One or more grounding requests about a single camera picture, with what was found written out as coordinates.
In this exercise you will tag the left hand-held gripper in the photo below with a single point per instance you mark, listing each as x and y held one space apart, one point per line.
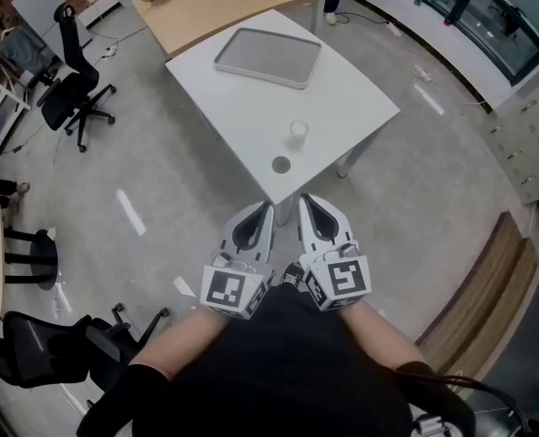
224 287

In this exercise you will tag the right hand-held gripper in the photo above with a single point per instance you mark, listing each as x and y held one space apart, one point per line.
344 280

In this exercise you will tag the clear glass cup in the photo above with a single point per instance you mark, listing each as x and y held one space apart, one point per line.
298 135

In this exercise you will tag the person's left forearm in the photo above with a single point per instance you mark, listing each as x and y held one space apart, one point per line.
183 339

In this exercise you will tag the person's right forearm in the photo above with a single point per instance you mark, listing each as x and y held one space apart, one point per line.
379 335

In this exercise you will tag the person's black shoe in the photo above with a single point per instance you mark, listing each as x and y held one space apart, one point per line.
292 277

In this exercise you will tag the white square table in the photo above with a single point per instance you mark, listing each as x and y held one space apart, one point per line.
342 103

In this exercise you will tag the person's black clothing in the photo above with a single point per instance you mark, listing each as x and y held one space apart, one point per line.
287 371

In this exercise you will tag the wooden step platform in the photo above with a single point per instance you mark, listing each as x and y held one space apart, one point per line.
483 298

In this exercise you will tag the grey rectangular tray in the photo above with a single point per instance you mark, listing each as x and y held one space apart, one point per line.
269 57

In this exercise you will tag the black round stool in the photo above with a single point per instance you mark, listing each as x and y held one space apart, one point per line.
44 257

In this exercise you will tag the beige locker cabinet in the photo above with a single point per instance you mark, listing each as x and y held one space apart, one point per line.
529 144

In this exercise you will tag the light wooden table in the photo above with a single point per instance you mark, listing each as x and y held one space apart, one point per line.
206 12

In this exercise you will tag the black office chair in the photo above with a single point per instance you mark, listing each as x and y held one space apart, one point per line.
37 348
80 73

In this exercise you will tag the grey jacket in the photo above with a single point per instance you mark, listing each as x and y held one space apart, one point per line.
19 50

